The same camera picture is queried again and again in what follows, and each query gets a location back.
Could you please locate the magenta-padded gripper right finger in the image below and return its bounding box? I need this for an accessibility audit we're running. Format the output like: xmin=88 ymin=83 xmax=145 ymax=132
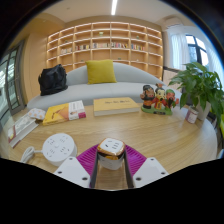
xmin=123 ymin=144 xmax=170 ymax=190

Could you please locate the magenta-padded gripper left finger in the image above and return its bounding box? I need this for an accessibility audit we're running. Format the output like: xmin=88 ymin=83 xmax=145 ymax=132
xmin=53 ymin=143 xmax=100 ymax=190

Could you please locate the white gold-rimmed charger block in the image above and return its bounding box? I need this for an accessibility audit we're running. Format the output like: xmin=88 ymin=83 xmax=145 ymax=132
xmin=96 ymin=137 xmax=127 ymax=172

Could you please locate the round white power strip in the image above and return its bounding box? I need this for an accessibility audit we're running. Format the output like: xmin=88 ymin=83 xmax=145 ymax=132
xmin=41 ymin=132 xmax=79 ymax=167

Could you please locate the yellow and orange book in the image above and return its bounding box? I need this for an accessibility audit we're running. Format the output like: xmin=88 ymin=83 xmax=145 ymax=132
xmin=41 ymin=99 xmax=87 ymax=127

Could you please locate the red and grey book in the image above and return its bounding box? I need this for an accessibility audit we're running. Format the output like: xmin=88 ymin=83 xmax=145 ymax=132
xmin=6 ymin=112 xmax=41 ymax=149

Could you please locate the small white and red cup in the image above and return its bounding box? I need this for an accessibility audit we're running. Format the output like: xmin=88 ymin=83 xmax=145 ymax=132
xmin=184 ymin=106 xmax=200 ymax=125

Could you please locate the colourful three-figure figurine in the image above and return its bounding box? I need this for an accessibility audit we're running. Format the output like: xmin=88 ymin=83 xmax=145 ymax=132
xmin=139 ymin=82 xmax=180 ymax=117

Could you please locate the plain yellow book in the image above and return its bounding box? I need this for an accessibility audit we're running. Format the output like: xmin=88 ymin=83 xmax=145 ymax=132
xmin=92 ymin=96 xmax=141 ymax=117

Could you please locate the grey curved sofa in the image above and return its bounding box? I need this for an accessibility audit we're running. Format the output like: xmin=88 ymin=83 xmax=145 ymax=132
xmin=26 ymin=61 xmax=183 ymax=112

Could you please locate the black backpack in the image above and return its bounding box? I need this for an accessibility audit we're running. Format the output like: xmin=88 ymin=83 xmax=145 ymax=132
xmin=37 ymin=63 xmax=69 ymax=97

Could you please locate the green potted plant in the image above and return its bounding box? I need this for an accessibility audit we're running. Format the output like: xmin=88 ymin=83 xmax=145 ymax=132
xmin=167 ymin=61 xmax=224 ymax=125

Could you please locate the yellow cushion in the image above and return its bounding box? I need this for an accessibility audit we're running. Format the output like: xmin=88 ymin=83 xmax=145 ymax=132
xmin=84 ymin=58 xmax=118 ymax=86

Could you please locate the grey-framed glass door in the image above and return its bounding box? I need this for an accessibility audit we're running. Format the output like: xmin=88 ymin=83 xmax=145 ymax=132
xmin=0 ymin=40 xmax=27 ymax=126

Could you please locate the white sheer curtain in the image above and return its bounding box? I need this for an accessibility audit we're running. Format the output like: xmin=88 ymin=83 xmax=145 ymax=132
xmin=169 ymin=32 xmax=191 ymax=72

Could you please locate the arched dark-framed window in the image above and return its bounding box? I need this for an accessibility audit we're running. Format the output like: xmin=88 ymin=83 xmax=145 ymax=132
xmin=184 ymin=33 xmax=212 ymax=68

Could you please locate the long ceiling light strip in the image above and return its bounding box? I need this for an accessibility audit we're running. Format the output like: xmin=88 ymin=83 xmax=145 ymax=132
xmin=110 ymin=0 xmax=119 ymax=16

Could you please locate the white power strip cable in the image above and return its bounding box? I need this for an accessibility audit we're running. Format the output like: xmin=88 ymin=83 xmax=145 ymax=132
xmin=19 ymin=145 xmax=45 ymax=165

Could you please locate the wooden wall shelf unit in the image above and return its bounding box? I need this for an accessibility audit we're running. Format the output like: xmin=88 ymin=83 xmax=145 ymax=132
xmin=45 ymin=21 xmax=165 ymax=81

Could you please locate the white wall air conditioner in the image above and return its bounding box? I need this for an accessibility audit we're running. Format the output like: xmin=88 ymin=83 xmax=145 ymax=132
xmin=162 ymin=15 xmax=183 ymax=30

